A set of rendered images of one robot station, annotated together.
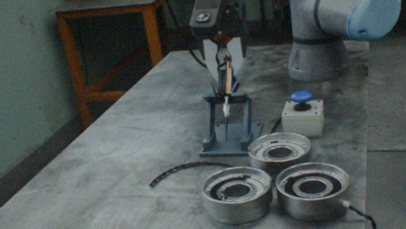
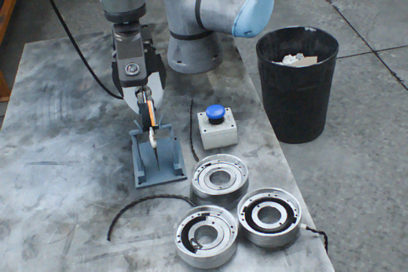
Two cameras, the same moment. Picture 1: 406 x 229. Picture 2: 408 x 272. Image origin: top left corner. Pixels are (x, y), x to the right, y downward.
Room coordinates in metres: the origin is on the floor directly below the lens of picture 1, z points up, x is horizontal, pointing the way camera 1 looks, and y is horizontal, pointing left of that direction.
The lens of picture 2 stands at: (0.22, 0.15, 1.45)
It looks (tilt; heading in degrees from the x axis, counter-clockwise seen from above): 39 degrees down; 336
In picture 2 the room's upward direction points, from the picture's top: 8 degrees counter-clockwise
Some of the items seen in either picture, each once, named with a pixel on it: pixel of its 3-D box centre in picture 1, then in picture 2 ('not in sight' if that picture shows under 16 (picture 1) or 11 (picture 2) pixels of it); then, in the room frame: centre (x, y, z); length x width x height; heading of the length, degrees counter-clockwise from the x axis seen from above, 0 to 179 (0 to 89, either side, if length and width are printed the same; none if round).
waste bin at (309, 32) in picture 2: not in sight; (295, 87); (1.64, -0.95, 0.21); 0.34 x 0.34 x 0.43
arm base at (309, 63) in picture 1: (318, 51); (193, 41); (1.24, -0.31, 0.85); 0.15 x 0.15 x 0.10
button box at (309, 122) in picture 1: (304, 116); (217, 125); (0.93, -0.20, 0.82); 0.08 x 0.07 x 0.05; 160
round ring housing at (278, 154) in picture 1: (280, 156); (220, 180); (0.79, -0.12, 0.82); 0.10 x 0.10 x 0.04
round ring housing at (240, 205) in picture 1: (238, 195); (206, 237); (0.69, -0.04, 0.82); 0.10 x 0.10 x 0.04
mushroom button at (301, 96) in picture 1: (301, 105); (216, 118); (0.92, -0.19, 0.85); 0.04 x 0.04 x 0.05
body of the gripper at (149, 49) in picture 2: (220, 1); (131, 36); (0.97, -0.07, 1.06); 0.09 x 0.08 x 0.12; 161
